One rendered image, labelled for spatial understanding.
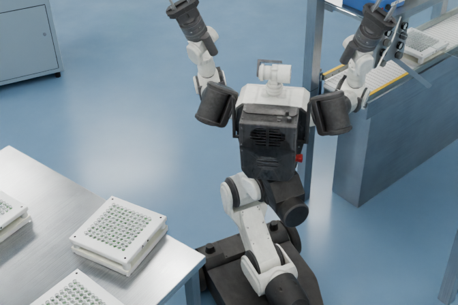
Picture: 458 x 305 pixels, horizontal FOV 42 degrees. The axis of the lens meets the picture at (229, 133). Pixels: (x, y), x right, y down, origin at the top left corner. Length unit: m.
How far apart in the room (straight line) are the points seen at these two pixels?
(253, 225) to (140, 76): 2.26
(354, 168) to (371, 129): 0.30
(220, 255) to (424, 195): 1.36
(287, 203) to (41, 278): 0.92
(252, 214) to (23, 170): 1.02
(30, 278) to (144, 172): 1.74
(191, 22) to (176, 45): 2.96
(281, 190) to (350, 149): 1.12
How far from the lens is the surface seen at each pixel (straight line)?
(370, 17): 2.11
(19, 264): 2.23
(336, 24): 5.50
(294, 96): 2.18
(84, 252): 2.17
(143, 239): 2.10
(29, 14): 4.60
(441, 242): 3.46
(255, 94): 2.19
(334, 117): 2.16
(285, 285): 2.65
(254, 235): 2.77
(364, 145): 3.26
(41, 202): 2.44
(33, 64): 4.76
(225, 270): 2.95
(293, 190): 2.31
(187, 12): 2.17
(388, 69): 3.26
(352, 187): 3.48
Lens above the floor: 2.40
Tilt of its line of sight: 36 degrees down
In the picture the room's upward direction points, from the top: 2 degrees counter-clockwise
